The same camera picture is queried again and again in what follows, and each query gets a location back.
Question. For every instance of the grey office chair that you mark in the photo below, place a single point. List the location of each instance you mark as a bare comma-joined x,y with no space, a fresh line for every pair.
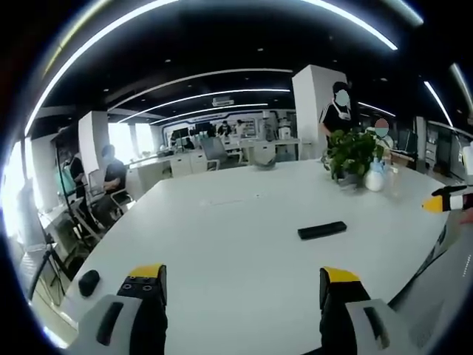
215,153

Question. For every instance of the green potted plant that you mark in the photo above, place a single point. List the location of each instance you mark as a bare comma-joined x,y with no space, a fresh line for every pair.
353,153

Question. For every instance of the black remote control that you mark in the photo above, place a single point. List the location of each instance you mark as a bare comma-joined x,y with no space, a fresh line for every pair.
322,230

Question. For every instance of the grey round bowl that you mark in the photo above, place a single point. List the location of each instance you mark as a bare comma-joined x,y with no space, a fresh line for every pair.
264,161

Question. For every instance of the white spray bottle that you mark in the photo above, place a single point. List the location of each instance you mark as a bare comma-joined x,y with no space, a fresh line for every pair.
374,177

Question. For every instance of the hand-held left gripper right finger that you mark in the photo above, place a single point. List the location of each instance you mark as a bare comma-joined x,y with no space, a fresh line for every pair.
354,314

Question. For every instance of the white office desk row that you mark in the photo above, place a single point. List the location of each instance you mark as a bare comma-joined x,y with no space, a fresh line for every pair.
177,162

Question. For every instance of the white square pillar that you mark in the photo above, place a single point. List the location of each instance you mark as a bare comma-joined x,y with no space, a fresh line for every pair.
314,111

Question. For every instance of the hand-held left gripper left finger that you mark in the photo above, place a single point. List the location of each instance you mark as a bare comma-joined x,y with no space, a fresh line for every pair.
122,318

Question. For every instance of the clear plastic bottle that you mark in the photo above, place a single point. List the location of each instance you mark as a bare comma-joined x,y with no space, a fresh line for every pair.
394,179

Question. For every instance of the small black oval object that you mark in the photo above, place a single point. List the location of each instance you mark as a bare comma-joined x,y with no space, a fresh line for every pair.
88,282

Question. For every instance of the black tripod stand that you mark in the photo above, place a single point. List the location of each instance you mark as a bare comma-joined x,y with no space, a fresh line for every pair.
55,229

